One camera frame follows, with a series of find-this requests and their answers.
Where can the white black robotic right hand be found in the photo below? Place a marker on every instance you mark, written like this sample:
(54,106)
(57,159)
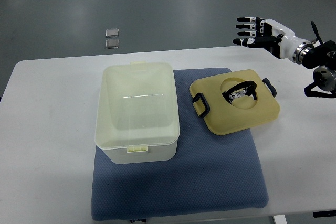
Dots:
(273,36)

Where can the yellow storage box lid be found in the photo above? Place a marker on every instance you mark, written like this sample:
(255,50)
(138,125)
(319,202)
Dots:
(234,101)

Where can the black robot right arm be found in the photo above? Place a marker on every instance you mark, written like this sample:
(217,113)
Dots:
(322,60)

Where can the white storage box base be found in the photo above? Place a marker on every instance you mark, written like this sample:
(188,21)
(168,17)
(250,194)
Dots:
(137,117)

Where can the blue quilted mat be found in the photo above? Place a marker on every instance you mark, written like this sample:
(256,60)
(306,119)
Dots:
(207,173)

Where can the upper metal floor plate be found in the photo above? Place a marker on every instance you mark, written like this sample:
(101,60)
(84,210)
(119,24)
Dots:
(112,32)

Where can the black label under table edge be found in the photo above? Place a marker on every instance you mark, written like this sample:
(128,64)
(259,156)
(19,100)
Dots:
(323,214)

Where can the white table leg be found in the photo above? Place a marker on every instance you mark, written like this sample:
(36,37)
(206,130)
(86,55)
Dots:
(279,219)

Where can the dark label at mat front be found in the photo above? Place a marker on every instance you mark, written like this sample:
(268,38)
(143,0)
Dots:
(139,220)

